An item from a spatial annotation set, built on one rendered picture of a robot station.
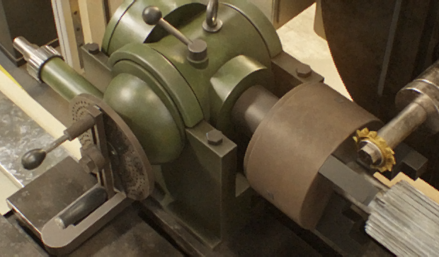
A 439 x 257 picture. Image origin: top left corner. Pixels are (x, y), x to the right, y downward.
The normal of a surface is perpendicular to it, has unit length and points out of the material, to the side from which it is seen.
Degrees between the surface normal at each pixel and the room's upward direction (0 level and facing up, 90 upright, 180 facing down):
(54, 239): 3
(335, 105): 17
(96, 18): 90
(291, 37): 0
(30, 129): 0
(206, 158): 90
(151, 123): 59
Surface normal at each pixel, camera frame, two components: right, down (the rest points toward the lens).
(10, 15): 0.65, 0.58
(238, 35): 0.29, -0.37
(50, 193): 0.00, -0.65
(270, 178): -0.69, 0.37
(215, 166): -0.71, 0.53
